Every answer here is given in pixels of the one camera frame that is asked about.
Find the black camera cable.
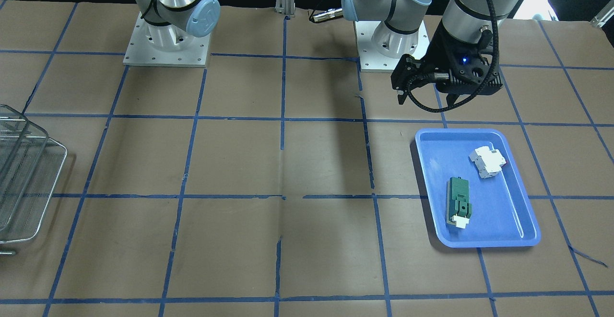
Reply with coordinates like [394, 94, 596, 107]
[405, 0, 500, 113]

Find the blue plastic tray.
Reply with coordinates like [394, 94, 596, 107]
[415, 128, 542, 248]

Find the white grey circuit breaker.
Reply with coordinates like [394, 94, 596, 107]
[469, 146, 507, 179]

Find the wire mesh shelf rack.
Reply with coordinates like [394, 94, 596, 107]
[0, 104, 68, 257]

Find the green electrical switch module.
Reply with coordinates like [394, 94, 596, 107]
[447, 177, 473, 229]

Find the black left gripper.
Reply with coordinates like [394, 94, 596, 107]
[390, 27, 478, 107]

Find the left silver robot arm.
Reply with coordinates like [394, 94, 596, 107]
[341, 0, 520, 112]

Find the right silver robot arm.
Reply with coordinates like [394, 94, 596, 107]
[135, 0, 221, 37]

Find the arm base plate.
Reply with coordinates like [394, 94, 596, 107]
[354, 21, 430, 73]
[123, 13, 212, 68]

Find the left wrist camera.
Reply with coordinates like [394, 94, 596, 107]
[436, 49, 492, 95]

